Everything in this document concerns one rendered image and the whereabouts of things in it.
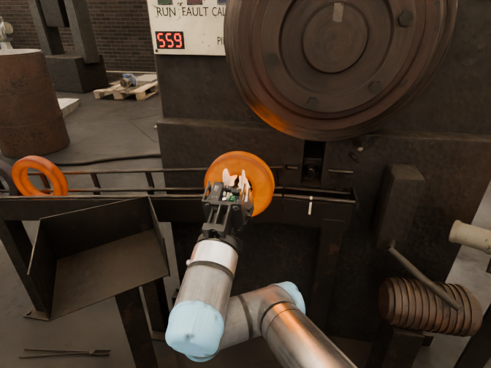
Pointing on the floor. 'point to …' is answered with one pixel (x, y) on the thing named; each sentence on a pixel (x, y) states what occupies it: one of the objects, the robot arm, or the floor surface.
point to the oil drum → (28, 106)
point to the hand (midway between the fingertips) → (239, 178)
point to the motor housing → (418, 319)
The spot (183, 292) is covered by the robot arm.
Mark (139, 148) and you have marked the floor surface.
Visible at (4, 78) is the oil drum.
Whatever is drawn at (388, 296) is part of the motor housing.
